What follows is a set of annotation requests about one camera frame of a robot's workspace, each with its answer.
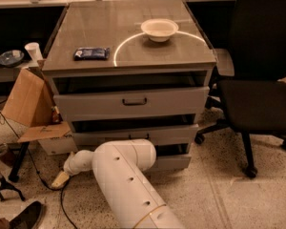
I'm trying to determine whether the white box under cardboard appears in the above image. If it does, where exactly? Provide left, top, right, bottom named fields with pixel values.
left=39, top=134, right=77, bottom=156

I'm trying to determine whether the brown cardboard box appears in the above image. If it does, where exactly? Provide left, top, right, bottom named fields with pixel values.
left=2, top=66, right=71, bottom=142

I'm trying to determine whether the black grabber tool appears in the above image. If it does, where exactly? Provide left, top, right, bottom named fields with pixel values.
left=0, top=172, right=25, bottom=201

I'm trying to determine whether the grey bottom drawer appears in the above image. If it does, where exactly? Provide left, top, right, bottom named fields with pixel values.
left=150, top=143, right=192, bottom=172

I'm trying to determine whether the grey top drawer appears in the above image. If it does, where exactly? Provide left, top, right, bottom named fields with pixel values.
left=54, top=87, right=209, bottom=121

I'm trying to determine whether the grey three-drawer cabinet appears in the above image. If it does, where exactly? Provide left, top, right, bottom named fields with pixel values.
left=41, top=0, right=217, bottom=174

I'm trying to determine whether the white paper bowl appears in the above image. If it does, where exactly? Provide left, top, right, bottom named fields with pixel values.
left=141, top=19, right=179, bottom=42

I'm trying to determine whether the dark blue plate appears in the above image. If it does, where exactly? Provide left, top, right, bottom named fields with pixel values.
left=0, top=50, right=25, bottom=68

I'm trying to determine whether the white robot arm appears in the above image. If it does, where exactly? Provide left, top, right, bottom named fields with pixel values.
left=52, top=139, right=185, bottom=229

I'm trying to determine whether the blue snack packet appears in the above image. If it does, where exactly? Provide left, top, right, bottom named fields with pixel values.
left=73, top=48, right=110, bottom=60

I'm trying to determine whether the black table leg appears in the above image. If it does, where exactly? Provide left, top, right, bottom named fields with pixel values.
left=9, top=142, right=29, bottom=182

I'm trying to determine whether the white paper cup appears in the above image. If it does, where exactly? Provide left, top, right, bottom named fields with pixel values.
left=25, top=42, right=43, bottom=61

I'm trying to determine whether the black office chair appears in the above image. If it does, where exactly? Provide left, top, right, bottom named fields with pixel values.
left=194, top=0, right=286, bottom=178

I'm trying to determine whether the grey drawer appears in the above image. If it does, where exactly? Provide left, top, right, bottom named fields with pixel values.
left=72, top=124, right=198, bottom=146
left=150, top=143, right=192, bottom=172
left=54, top=87, right=209, bottom=121

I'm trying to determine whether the grey middle drawer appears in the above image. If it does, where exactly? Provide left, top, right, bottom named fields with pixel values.
left=72, top=124, right=198, bottom=146

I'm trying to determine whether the black shoe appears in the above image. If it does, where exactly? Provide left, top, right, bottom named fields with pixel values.
left=10, top=201, right=44, bottom=229

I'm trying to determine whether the black floor cable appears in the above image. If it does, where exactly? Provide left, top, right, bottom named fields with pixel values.
left=0, top=101, right=80, bottom=229

